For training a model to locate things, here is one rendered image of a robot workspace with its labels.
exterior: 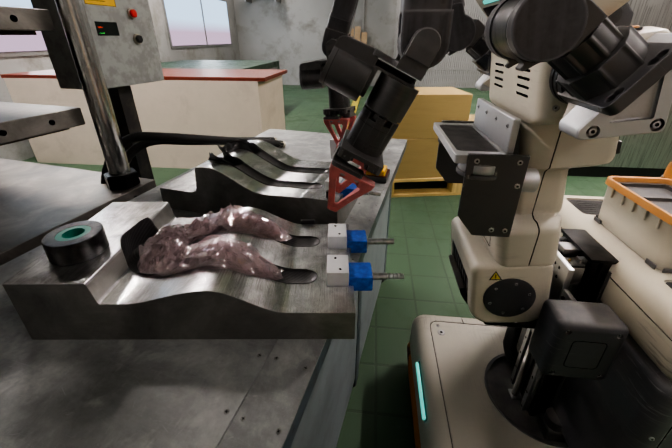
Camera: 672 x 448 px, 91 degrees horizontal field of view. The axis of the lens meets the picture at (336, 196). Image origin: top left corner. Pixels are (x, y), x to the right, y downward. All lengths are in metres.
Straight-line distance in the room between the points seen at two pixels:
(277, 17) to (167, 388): 9.92
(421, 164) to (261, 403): 2.49
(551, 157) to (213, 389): 0.66
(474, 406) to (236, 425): 0.81
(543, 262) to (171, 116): 3.38
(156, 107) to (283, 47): 6.82
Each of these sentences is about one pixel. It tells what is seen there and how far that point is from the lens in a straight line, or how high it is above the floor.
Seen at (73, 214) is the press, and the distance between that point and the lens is 1.16.
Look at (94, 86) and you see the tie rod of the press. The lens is 1.20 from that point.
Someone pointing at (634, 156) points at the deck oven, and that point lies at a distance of 4.17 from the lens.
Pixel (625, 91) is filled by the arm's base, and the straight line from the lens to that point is 0.50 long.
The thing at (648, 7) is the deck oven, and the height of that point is 1.44.
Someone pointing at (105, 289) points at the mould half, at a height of 0.88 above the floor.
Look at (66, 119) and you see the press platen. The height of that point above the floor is 1.02.
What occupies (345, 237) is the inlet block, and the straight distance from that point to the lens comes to 0.64.
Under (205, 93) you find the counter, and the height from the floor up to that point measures 0.76.
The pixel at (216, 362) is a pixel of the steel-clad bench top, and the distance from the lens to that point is 0.56.
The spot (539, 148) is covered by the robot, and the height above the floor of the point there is 1.04.
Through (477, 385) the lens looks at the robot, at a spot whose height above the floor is 0.28.
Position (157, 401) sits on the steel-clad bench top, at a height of 0.80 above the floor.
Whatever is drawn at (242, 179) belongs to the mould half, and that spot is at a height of 0.90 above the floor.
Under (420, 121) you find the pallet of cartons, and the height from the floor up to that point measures 0.64.
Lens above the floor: 1.22
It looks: 25 degrees down
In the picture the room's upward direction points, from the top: straight up
